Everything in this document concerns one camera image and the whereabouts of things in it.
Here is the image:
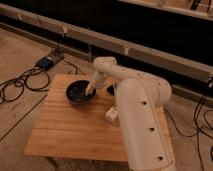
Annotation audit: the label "black power adapter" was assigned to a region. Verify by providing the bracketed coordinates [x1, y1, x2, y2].
[36, 57, 54, 70]

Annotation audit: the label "black ceramic bowl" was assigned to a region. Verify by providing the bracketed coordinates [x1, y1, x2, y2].
[66, 80, 96, 104]

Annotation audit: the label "wooden table top board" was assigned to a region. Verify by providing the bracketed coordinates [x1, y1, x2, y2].
[25, 74, 173, 163]

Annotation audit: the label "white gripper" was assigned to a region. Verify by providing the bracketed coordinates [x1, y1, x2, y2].
[85, 71, 108, 96]

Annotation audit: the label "black cables on right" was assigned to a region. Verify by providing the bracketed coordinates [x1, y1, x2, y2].
[164, 94, 213, 171]

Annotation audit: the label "grey metal rail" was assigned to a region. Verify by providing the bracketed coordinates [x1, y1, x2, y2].
[0, 2, 213, 82]

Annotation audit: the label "black coiled cable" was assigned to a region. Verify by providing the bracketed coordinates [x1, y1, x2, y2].
[0, 66, 52, 104]

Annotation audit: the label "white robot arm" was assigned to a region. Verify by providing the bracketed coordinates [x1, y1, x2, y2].
[86, 57, 176, 171]

